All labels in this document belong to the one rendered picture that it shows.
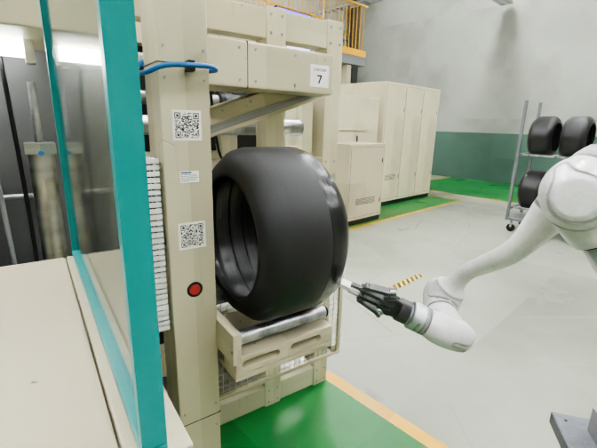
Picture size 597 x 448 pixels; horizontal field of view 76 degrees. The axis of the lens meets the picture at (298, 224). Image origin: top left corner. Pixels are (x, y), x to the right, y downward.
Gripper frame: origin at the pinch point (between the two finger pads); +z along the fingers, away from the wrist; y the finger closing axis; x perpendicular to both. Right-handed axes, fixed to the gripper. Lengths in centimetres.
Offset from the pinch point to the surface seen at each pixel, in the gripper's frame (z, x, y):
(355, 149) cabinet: 10, 439, 158
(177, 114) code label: 60, -8, -36
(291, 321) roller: 12.0, -10.9, 14.2
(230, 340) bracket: 26.1, -28.2, 11.5
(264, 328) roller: 19.0, -17.9, 14.0
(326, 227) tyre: 14.8, -3.5, -20.2
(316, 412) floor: -25, 21, 116
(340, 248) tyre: 8.5, -2.8, -14.8
